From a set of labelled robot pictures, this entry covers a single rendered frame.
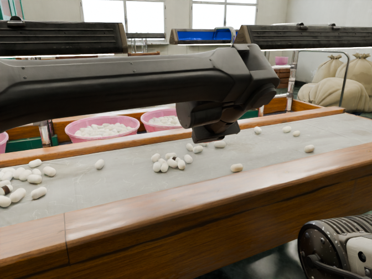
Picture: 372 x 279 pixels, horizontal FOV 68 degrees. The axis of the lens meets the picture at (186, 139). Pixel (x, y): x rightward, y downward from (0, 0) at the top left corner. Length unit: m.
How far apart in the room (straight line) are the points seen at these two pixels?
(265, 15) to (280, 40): 6.09
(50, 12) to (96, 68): 5.45
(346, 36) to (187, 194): 0.83
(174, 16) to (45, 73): 5.77
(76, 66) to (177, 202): 0.36
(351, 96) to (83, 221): 3.31
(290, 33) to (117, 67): 0.75
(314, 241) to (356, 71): 4.34
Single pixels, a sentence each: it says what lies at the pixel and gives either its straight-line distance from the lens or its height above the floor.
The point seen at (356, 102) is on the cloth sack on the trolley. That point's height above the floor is 0.37.
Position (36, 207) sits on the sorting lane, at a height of 0.74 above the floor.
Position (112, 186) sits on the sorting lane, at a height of 0.74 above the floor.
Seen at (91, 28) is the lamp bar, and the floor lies 1.10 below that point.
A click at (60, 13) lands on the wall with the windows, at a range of 5.74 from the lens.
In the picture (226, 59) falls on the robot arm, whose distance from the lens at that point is 0.39.
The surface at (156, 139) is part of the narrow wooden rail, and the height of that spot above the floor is 0.76.
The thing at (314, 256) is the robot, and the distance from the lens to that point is 0.54.
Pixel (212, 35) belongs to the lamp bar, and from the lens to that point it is 1.46.
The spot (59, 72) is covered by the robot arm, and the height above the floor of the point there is 1.05.
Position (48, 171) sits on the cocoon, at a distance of 0.79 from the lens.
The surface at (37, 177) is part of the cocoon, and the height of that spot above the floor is 0.76.
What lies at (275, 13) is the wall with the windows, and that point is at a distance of 7.19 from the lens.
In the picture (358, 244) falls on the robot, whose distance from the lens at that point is 0.48.
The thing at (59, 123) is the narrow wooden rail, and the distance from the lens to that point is 1.20.
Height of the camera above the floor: 1.08
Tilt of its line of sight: 21 degrees down
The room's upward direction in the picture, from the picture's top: straight up
